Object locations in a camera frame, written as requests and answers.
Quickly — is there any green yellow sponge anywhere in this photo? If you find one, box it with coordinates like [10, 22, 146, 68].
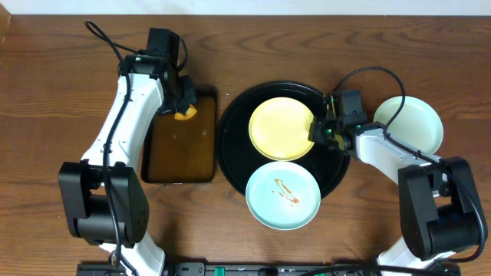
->
[174, 104, 197, 120]

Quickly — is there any yellow plate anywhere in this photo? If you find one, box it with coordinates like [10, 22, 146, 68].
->
[248, 97, 314, 161]

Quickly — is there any light green plate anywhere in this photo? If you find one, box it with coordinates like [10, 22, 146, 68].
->
[245, 161, 321, 231]
[389, 96, 443, 154]

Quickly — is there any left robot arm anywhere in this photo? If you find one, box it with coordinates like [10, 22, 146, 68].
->
[58, 50, 196, 275]

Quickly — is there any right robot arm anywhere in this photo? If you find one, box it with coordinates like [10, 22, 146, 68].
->
[308, 113, 488, 275]

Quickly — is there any rectangular black water tray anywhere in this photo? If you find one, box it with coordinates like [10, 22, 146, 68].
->
[140, 86, 217, 184]

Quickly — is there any round black tray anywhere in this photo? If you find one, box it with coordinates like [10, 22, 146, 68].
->
[216, 81, 351, 198]

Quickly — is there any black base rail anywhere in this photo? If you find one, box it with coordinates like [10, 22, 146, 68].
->
[75, 262, 461, 276]

